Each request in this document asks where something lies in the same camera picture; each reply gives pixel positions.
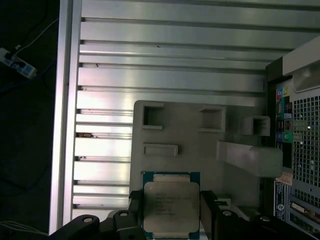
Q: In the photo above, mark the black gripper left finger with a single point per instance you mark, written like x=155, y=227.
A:
x=136, y=207

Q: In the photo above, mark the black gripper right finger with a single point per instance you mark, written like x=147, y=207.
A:
x=207, y=215

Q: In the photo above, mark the silver CPU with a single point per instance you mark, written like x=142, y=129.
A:
x=170, y=205

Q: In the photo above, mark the grey parts rack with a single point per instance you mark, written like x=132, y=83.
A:
x=187, y=140

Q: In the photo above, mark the black silver PC case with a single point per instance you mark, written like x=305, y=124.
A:
x=305, y=140

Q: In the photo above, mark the white power strip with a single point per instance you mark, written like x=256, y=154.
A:
x=21, y=66

